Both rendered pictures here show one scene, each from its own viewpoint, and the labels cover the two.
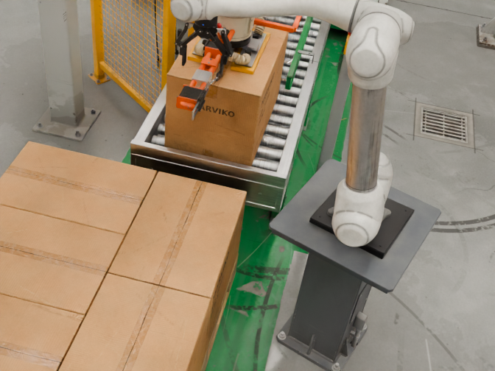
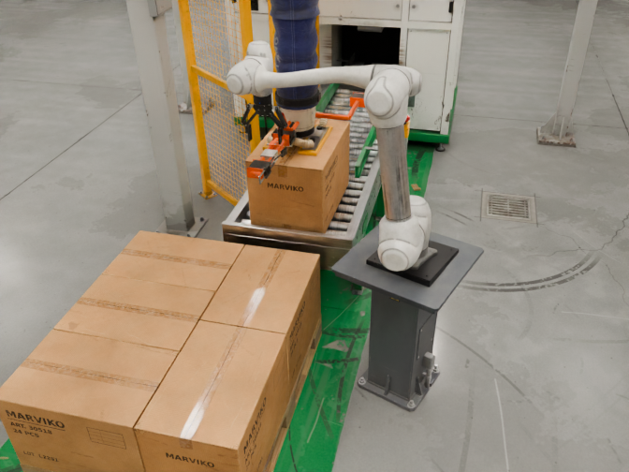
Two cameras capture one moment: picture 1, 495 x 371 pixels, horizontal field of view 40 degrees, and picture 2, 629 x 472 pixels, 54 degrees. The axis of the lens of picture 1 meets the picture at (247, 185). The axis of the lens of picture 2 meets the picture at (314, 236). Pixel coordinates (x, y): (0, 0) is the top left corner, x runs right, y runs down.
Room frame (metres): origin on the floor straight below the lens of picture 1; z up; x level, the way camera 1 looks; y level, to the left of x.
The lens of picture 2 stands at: (-0.38, -0.32, 2.33)
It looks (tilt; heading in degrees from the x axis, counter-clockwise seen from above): 34 degrees down; 8
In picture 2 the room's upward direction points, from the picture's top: 1 degrees counter-clockwise
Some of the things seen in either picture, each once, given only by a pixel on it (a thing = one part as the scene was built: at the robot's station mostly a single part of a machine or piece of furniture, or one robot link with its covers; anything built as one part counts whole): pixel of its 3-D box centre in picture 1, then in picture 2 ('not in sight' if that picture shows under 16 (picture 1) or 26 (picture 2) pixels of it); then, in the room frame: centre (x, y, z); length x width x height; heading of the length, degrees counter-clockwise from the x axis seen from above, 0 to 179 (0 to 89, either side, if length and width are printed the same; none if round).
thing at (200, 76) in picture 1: (201, 79); (269, 156); (2.12, 0.23, 1.07); 0.07 x 0.07 x 0.04; 82
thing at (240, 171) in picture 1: (208, 163); (285, 234); (2.22, 0.19, 0.58); 0.70 x 0.03 x 0.06; 83
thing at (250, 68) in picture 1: (251, 47); (315, 137); (2.57, 0.07, 0.97); 0.34 x 0.10 x 0.05; 172
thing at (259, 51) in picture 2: not in sight; (258, 62); (1.98, 0.22, 1.56); 0.13 x 0.11 x 0.16; 167
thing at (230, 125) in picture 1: (227, 86); (301, 173); (2.57, 0.15, 0.75); 0.60 x 0.40 x 0.40; 172
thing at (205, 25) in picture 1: (205, 24); (262, 104); (1.99, 0.21, 1.38); 0.08 x 0.07 x 0.09; 83
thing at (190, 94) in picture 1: (189, 98); (257, 169); (1.99, 0.25, 1.08); 0.08 x 0.07 x 0.05; 172
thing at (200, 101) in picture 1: (208, 93); (273, 165); (2.03, 0.19, 1.08); 0.31 x 0.03 x 0.05; 172
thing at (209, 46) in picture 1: (216, 50); (283, 136); (2.33, 0.20, 1.08); 0.10 x 0.08 x 0.06; 82
